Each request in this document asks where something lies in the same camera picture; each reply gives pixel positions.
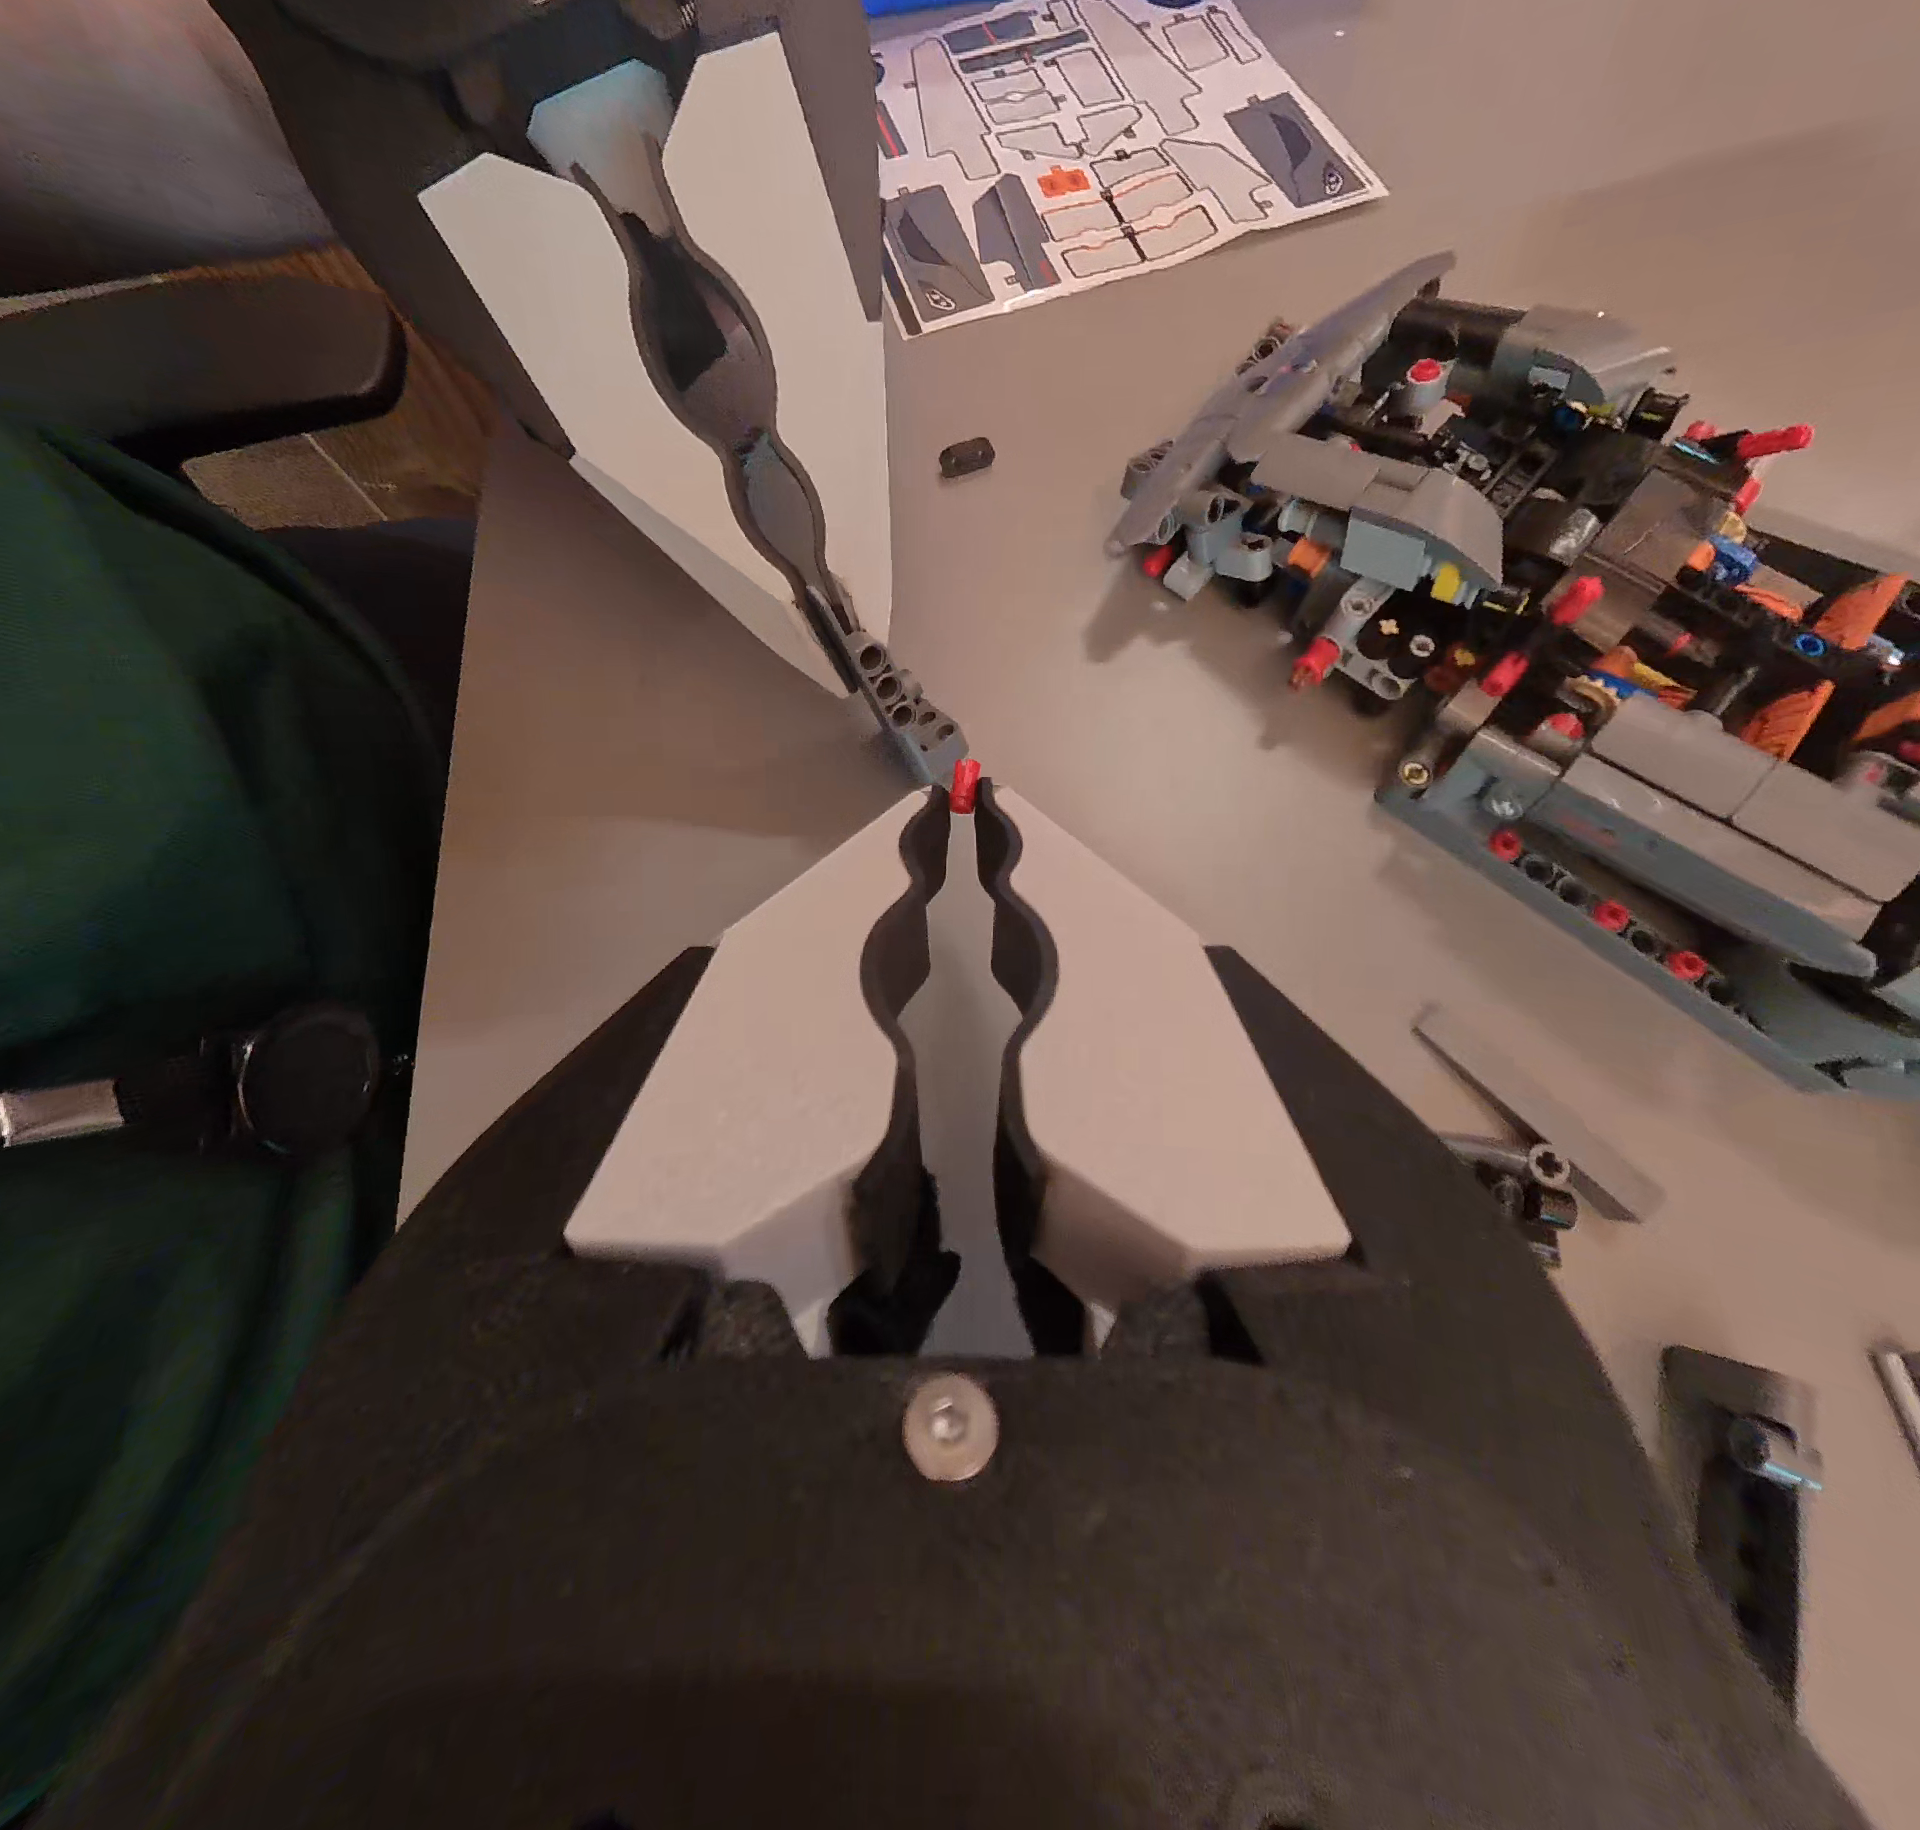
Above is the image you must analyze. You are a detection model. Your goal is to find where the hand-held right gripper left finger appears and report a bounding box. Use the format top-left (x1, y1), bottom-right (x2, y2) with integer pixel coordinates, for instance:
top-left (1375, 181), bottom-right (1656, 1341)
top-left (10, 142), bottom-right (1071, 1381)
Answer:
top-left (564, 789), bottom-right (958, 1322)

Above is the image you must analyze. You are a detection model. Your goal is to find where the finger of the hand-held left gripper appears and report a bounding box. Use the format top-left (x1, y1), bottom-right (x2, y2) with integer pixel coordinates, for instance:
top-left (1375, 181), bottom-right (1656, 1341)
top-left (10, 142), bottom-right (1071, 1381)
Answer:
top-left (656, 30), bottom-right (897, 635)
top-left (418, 74), bottom-right (859, 704)

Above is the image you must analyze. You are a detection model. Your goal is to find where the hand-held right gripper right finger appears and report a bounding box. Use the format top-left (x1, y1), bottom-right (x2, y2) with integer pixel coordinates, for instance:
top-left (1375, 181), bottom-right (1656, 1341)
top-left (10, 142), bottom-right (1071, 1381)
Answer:
top-left (970, 782), bottom-right (1352, 1322)

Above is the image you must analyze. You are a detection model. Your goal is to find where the dark grey lego liftarm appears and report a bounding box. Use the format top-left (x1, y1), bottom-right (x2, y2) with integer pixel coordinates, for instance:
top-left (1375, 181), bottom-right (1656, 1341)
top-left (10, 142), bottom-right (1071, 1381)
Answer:
top-left (809, 591), bottom-right (970, 785)

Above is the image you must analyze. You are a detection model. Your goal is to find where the grey black lego car model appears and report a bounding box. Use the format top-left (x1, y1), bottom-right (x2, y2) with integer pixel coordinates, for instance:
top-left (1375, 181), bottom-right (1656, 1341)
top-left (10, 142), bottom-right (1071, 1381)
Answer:
top-left (1107, 251), bottom-right (1920, 1098)

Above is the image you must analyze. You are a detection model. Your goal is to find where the lego sticker sheet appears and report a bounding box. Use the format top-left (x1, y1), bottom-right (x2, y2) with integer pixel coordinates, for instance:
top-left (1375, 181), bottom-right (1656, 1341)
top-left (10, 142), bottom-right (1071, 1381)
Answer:
top-left (872, 0), bottom-right (1389, 343)

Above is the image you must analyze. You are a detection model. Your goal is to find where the grey flat lego tile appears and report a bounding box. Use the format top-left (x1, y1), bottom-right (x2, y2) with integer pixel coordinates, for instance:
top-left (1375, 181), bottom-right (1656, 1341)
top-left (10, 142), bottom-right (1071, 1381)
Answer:
top-left (1414, 1005), bottom-right (1663, 1225)

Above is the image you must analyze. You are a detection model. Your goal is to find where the black angled lego piece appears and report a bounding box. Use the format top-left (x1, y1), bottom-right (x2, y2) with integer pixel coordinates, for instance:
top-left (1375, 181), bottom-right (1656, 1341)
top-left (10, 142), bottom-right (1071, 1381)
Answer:
top-left (1446, 1133), bottom-right (1580, 1270)

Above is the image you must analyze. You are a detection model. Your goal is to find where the dark grey long lego beam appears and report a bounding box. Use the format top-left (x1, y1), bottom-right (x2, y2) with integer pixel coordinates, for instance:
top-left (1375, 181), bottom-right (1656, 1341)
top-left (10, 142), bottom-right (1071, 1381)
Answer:
top-left (1656, 1346), bottom-right (1826, 1715)

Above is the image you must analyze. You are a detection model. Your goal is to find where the black office chair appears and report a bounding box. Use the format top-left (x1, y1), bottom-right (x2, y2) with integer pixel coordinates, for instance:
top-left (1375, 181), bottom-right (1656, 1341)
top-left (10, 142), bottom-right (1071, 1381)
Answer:
top-left (0, 277), bottom-right (411, 470)

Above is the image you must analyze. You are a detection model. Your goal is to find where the person's green shirt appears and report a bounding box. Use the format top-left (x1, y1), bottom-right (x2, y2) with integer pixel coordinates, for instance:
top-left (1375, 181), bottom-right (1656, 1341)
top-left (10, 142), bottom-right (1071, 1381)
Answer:
top-left (0, 421), bottom-right (470, 1821)

